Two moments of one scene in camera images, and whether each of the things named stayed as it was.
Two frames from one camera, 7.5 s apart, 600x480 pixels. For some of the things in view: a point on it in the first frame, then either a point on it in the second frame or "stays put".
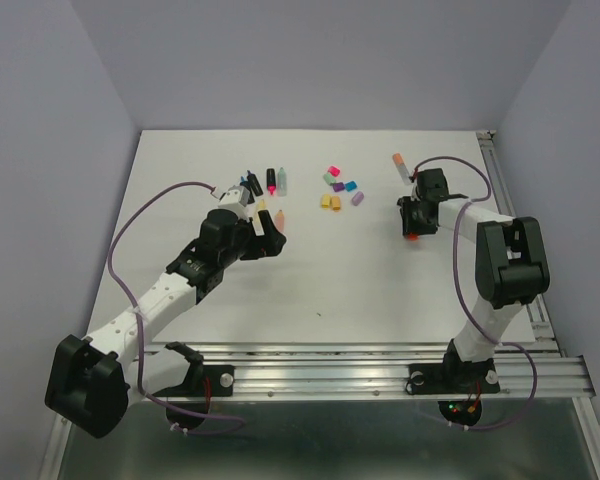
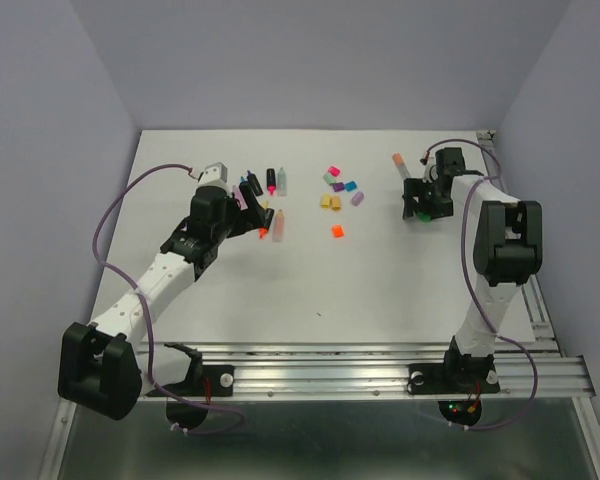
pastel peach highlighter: x=280 y=220 stays put
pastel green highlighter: x=281 y=183 stays put
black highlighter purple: x=254 y=183 stays put
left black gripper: x=268 y=245 → x=255 y=212
